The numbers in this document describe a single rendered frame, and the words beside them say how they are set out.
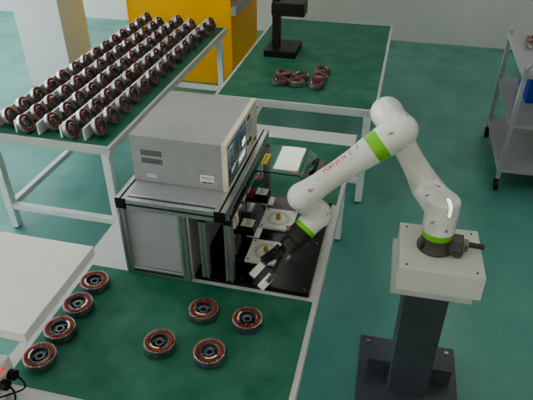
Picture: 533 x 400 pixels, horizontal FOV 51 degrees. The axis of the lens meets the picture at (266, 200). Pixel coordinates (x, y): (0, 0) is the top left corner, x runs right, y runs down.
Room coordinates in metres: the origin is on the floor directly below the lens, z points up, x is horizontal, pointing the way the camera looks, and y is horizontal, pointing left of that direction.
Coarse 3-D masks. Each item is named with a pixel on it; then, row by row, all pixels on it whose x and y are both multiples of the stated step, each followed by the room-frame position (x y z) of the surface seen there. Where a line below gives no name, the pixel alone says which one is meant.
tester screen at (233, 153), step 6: (240, 132) 1.98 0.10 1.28; (240, 138) 1.97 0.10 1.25; (234, 144) 1.89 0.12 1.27; (228, 150) 1.82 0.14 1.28; (234, 150) 1.89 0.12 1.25; (240, 150) 1.97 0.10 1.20; (228, 156) 1.82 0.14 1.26; (234, 156) 1.88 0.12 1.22; (228, 162) 1.81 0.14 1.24; (234, 162) 1.88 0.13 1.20; (228, 168) 1.81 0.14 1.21; (228, 174) 1.81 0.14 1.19
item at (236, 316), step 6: (246, 306) 1.51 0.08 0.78; (240, 312) 1.48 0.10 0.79; (246, 312) 1.49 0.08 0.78; (252, 312) 1.49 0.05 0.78; (258, 312) 1.48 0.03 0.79; (234, 318) 1.45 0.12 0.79; (240, 318) 1.47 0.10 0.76; (246, 318) 1.47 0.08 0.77; (258, 318) 1.45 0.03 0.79; (234, 324) 1.43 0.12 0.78; (240, 324) 1.42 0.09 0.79; (246, 324) 1.42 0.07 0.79; (252, 324) 1.42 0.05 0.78; (258, 324) 1.43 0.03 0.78; (240, 330) 1.41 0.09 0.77; (246, 330) 1.40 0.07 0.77; (252, 330) 1.41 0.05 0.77; (258, 330) 1.42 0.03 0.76
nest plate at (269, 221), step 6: (270, 210) 2.14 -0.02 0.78; (276, 210) 2.14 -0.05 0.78; (282, 210) 2.14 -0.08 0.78; (288, 210) 2.14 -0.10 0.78; (264, 216) 2.10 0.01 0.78; (270, 216) 2.10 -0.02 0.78; (276, 216) 2.10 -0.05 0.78; (282, 216) 2.10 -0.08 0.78; (288, 216) 2.10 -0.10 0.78; (294, 216) 2.10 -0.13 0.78; (264, 222) 2.05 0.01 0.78; (270, 222) 2.05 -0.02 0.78; (276, 222) 2.05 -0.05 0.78; (282, 222) 2.05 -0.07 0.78; (288, 222) 2.05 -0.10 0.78; (264, 228) 2.01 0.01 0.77; (270, 228) 2.01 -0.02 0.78; (276, 228) 2.00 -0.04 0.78; (282, 228) 2.00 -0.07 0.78
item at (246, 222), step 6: (240, 222) 1.86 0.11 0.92; (246, 222) 1.86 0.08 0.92; (252, 222) 1.86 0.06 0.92; (222, 228) 1.85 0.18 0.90; (240, 228) 1.83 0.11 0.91; (246, 228) 1.83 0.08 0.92; (252, 228) 1.82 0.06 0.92; (258, 228) 1.87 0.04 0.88; (234, 234) 1.89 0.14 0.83; (246, 234) 1.82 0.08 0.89; (252, 234) 1.82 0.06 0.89; (258, 234) 1.83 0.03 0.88
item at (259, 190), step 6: (258, 192) 2.09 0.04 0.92; (264, 192) 2.09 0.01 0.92; (246, 198) 2.08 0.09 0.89; (252, 198) 2.07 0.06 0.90; (258, 198) 2.07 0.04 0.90; (264, 198) 2.06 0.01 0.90; (270, 198) 2.09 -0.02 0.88; (246, 204) 2.08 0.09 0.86; (264, 204) 2.06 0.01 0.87; (270, 204) 2.05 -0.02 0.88
